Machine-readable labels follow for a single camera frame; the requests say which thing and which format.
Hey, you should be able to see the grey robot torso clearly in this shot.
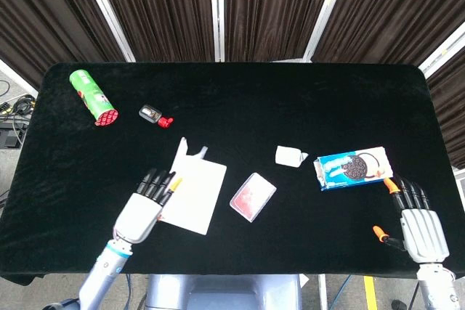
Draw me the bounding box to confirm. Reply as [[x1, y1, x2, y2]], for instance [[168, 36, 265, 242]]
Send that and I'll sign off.
[[144, 274, 303, 310]]

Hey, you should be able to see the blue floor cable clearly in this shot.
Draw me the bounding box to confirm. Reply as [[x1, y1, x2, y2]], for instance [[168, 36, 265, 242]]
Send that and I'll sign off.
[[333, 274, 354, 310]]

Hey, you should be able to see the white partition post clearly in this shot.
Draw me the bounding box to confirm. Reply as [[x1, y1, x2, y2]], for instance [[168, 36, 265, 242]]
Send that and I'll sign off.
[[302, 0, 352, 63], [417, 20, 465, 79], [76, 0, 137, 63], [208, 0, 226, 63]]

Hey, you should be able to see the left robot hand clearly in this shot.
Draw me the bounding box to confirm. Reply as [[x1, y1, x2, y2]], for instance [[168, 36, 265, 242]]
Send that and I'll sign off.
[[112, 167, 184, 245]]

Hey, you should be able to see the green chip can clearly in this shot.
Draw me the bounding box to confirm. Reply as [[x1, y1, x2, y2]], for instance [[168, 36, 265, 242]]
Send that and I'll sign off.
[[68, 69, 121, 128]]

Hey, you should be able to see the blue cookie box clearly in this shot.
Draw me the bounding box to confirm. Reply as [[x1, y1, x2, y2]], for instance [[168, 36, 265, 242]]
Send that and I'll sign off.
[[312, 146, 395, 192]]

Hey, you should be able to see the black floor cable bundle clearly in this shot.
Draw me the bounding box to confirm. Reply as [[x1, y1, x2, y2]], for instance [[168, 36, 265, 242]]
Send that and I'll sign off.
[[0, 79, 38, 150]]

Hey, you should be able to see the crumpled white packet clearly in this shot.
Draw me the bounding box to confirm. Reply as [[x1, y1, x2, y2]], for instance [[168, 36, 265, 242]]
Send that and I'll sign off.
[[275, 145, 310, 168]]

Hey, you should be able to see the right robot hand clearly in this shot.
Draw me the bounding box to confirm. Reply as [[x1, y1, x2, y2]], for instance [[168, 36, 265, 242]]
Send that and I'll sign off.
[[372, 175, 452, 264]]

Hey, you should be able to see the brown curtain panel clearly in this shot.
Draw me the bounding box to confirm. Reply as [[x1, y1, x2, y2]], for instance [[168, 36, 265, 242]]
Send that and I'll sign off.
[[0, 0, 127, 90], [222, 0, 341, 63], [89, 0, 216, 63], [311, 0, 465, 68]]

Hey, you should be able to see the clear card case red card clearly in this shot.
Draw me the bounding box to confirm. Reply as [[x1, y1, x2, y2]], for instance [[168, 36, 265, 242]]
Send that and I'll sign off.
[[229, 172, 278, 224]]

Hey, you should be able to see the black velvet tablecloth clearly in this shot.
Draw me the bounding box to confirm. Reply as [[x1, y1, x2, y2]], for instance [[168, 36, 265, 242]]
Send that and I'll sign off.
[[0, 61, 465, 287]]

